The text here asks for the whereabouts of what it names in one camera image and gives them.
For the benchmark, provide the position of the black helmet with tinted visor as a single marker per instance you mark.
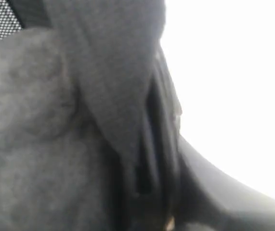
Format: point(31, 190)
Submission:
point(90, 127)

